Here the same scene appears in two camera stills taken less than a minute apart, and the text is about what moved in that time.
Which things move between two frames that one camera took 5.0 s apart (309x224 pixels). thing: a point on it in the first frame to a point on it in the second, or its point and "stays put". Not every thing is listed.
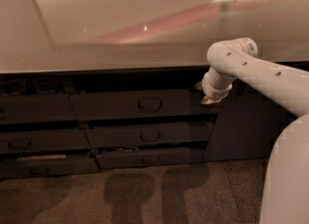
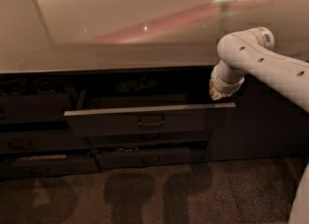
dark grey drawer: [44, 140] stays put
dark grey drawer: [47, 167] stays put
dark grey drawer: [133, 158] stays put
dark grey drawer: [138, 103] to [145, 121]
